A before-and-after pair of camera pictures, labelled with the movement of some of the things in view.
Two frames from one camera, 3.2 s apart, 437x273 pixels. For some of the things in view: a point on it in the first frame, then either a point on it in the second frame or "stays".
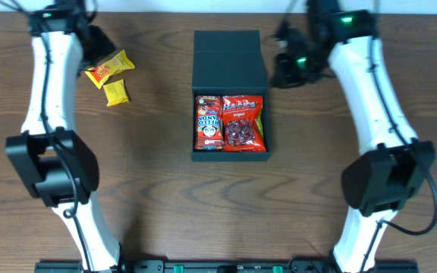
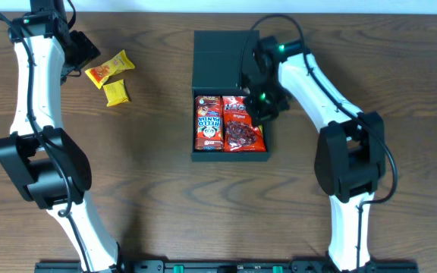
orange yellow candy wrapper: x=98 y=75 stays
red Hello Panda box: x=209 y=123 stays
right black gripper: x=281 y=80 to x=259 y=114
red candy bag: x=240 y=117 stays
